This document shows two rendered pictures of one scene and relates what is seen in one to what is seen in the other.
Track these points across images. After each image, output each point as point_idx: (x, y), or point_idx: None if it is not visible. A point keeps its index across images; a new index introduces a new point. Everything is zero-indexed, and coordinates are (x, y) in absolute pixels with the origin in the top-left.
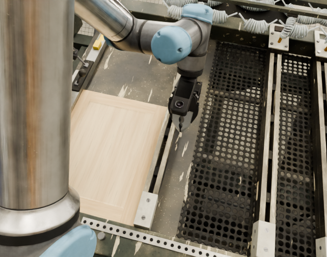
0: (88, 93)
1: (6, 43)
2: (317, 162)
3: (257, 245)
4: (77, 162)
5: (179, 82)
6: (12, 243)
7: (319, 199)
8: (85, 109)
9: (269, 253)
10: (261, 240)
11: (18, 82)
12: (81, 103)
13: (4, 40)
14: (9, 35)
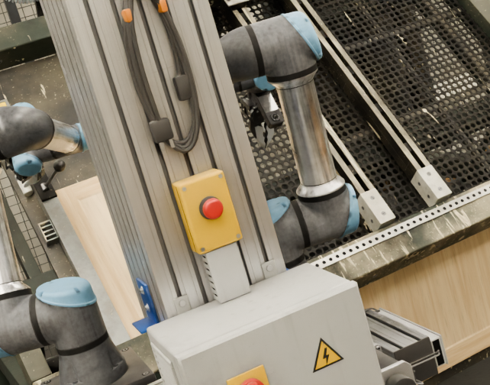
0: (66, 192)
1: (313, 109)
2: (364, 110)
3: (375, 215)
4: None
5: (259, 100)
6: (340, 192)
7: (390, 143)
8: (85, 212)
9: (388, 214)
10: (374, 208)
11: (319, 122)
12: (71, 208)
13: (312, 108)
14: (313, 106)
